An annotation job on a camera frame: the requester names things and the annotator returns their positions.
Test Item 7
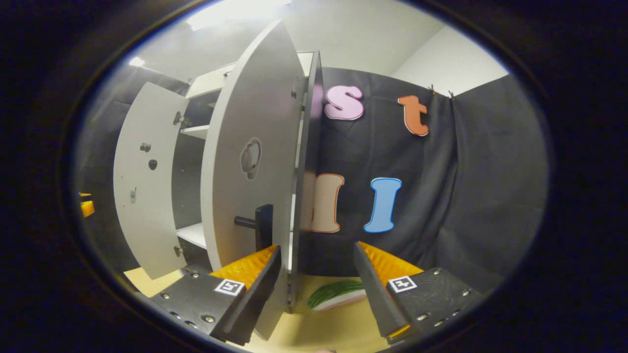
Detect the white cabinet door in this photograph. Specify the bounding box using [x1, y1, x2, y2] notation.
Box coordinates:
[113, 81, 189, 280]
[200, 20, 307, 341]

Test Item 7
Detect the white cabinet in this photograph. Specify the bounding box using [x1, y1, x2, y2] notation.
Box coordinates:
[172, 51, 324, 314]

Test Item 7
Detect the ceiling light panel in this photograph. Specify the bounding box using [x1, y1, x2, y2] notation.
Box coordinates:
[186, 0, 292, 30]

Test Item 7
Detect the black backdrop cloth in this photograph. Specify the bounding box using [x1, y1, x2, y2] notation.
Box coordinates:
[74, 64, 192, 275]
[314, 67, 550, 295]

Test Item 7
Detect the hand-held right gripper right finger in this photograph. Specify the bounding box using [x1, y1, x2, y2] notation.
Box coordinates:
[353, 241, 484, 344]

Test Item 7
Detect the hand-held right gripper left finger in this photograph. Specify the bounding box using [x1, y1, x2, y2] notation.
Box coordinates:
[150, 245, 282, 346]

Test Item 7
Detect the toy watermelon slice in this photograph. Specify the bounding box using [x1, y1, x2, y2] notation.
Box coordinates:
[308, 279, 367, 312]

